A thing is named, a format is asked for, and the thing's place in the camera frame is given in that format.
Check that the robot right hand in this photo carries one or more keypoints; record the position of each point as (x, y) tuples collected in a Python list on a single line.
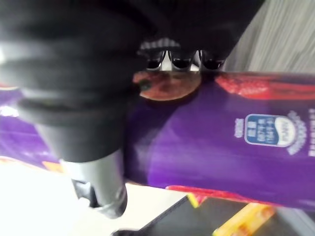
[(73, 61)]

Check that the purple chips can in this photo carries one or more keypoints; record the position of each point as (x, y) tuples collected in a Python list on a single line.
[(197, 137)]

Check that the yellow snack package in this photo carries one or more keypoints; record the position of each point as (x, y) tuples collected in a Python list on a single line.
[(246, 218)]

